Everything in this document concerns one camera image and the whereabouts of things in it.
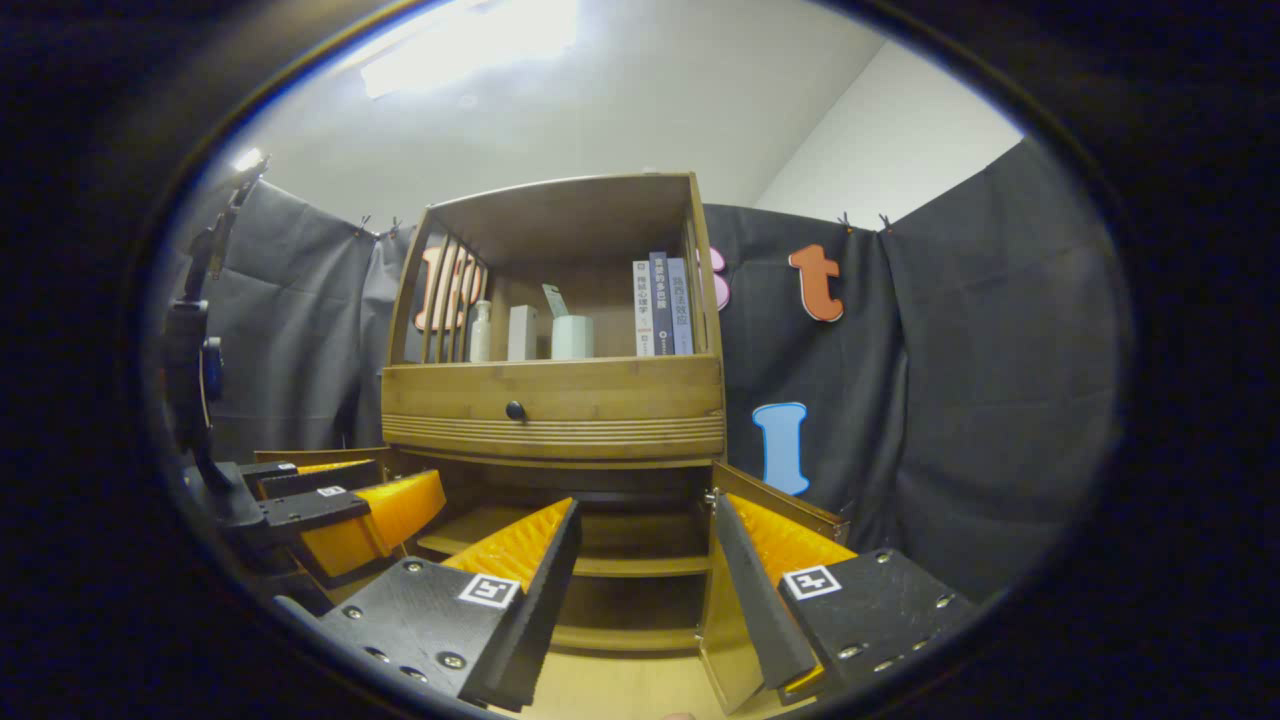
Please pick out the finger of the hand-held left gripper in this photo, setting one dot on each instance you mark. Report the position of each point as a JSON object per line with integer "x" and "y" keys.
{"x": 400, "y": 510}
{"x": 320, "y": 480}

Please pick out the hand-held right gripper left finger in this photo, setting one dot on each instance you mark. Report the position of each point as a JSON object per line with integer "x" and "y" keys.
{"x": 535, "y": 620}

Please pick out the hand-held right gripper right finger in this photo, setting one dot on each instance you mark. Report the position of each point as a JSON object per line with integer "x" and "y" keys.
{"x": 770, "y": 610}

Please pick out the wooden double-door shoe cabinet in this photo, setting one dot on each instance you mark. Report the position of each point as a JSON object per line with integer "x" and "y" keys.
{"x": 560, "y": 215}

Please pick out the black round drawer knob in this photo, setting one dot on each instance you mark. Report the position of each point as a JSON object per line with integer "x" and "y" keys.
{"x": 516, "y": 411}

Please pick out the white pump bottle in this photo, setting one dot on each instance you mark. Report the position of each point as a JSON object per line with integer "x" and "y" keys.
{"x": 480, "y": 335}

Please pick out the white rectangular box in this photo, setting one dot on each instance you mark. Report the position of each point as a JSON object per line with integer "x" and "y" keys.
{"x": 522, "y": 333}

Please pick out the wooden ribbed drawer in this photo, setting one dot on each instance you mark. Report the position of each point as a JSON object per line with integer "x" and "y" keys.
{"x": 600, "y": 395}

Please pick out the white cup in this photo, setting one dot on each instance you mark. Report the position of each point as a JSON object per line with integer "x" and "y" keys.
{"x": 572, "y": 338}

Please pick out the pale paper card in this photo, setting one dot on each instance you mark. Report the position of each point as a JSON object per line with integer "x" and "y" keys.
{"x": 555, "y": 300}

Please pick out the black backdrop cloth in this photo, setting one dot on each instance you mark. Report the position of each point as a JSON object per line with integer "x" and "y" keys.
{"x": 1000, "y": 400}

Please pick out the light blue book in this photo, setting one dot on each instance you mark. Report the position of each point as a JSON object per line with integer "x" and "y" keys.
{"x": 681, "y": 310}

